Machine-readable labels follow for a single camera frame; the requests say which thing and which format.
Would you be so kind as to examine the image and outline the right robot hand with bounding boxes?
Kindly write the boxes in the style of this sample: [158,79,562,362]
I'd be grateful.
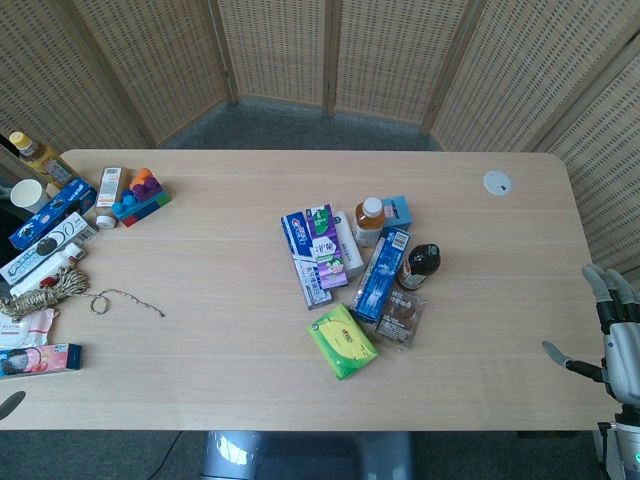
[542,263,640,403]

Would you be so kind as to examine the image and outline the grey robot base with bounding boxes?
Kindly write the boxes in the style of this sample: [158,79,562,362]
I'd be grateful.
[198,430,417,480]

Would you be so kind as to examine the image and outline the black soy sauce bottle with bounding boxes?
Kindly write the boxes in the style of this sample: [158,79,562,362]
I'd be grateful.
[396,243,442,293]

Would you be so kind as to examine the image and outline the amber tea bottle white cap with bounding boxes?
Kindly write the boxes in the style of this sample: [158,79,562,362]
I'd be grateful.
[352,196,388,248]

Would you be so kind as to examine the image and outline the brown bottle with white label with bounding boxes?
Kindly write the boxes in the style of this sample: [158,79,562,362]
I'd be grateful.
[94,166,132,230]

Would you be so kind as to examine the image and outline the yellow cap tea bottle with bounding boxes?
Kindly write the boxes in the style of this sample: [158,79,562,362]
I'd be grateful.
[8,131,77,191]

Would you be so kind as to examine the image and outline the clear wrapped brown pastry pack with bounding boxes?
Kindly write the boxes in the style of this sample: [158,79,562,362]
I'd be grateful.
[374,287,428,352]

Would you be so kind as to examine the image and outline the small light blue box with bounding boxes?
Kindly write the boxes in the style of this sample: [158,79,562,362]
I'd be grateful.
[380,195,414,232]

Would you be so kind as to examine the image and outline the green yellow tissue pack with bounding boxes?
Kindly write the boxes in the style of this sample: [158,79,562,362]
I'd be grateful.
[306,303,380,382]

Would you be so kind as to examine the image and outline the white small box centre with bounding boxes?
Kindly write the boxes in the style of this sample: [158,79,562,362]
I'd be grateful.
[331,209,365,280]

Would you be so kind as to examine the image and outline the purple green toothpaste box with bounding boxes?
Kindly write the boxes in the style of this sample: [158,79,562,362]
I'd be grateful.
[304,202,350,291]

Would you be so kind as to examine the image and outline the white blue toothpaste box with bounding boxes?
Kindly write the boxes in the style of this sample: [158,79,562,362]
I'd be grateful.
[280,210,334,310]

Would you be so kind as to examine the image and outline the woven bamboo folding screen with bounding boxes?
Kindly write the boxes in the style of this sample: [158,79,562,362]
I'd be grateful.
[0,0,640,276]

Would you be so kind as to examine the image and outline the colourful toy block set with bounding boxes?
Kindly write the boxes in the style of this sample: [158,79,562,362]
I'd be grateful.
[111,167,174,229]

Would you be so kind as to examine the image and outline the blue Oreo cookie box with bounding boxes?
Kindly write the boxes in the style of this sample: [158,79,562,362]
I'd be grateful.
[8,177,99,250]

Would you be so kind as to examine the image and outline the pink blue picture box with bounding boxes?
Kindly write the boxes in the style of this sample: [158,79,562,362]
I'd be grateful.
[0,342,84,381]

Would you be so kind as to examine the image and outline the white Oreo cookie box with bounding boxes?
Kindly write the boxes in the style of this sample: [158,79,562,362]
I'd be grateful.
[0,211,99,286]

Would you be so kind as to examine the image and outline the pink white snack pouch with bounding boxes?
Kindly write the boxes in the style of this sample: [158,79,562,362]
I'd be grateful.
[0,307,58,350]

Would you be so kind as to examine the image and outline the white paper cup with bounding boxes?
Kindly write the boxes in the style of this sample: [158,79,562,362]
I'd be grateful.
[10,178,46,217]

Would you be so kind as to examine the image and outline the white round cable grommet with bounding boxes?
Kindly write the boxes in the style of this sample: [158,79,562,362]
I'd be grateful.
[482,170,516,197]

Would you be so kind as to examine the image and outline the black floor cable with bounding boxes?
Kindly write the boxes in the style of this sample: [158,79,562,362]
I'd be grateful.
[151,430,185,480]

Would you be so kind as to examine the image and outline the twisted jute rope bundle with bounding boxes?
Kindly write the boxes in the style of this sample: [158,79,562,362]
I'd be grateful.
[0,266,167,321]

